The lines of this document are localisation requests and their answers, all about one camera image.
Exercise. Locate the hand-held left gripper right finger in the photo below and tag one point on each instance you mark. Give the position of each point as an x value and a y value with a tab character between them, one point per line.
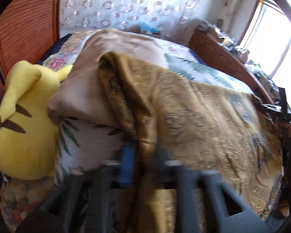
171	172

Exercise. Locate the yellow plush toy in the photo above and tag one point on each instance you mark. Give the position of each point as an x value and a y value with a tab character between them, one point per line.
26	126

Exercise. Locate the window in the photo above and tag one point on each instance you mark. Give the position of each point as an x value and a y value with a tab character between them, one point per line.
276	53

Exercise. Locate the sheer circle-patterned curtain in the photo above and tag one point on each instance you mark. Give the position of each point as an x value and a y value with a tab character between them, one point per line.
123	7

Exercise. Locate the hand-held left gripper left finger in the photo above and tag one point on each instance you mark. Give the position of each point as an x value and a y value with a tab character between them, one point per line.
127	165

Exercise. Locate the palm leaf print blanket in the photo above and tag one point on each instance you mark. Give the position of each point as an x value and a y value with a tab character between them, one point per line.
92	140

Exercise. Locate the golden patterned garment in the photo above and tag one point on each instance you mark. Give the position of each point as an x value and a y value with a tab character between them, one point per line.
196	126

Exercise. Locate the wooden louvered wardrobe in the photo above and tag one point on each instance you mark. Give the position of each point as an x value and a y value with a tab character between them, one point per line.
26	24

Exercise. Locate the cardboard box with blue bags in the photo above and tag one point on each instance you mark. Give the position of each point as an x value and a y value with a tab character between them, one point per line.
148	28

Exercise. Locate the floral pillow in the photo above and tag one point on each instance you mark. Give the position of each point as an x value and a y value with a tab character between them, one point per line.
17	199

